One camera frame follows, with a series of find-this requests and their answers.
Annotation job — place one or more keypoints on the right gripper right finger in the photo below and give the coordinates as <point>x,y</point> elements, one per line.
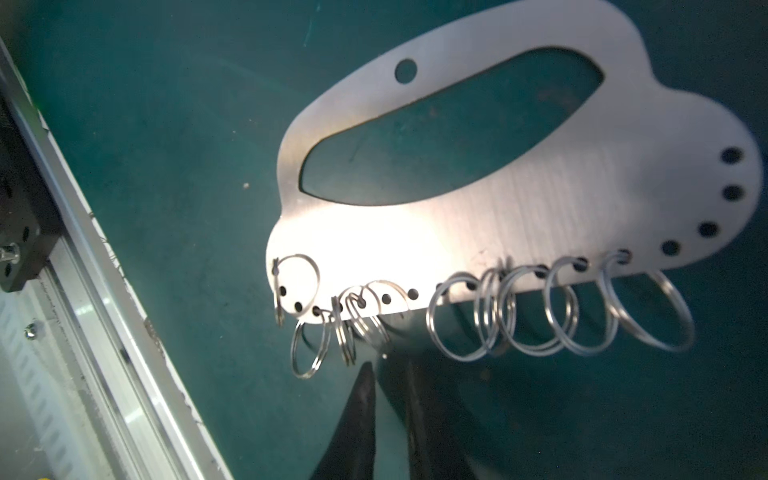
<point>433,449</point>

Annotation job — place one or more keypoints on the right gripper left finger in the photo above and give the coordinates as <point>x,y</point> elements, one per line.
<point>351,451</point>

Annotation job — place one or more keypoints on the aluminium mounting rail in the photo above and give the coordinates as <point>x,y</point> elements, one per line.
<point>138,408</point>

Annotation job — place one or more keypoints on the white slotted cable duct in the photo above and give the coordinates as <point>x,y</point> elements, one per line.
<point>45,430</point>

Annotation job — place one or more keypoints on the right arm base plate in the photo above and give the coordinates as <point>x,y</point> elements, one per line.
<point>30,220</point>

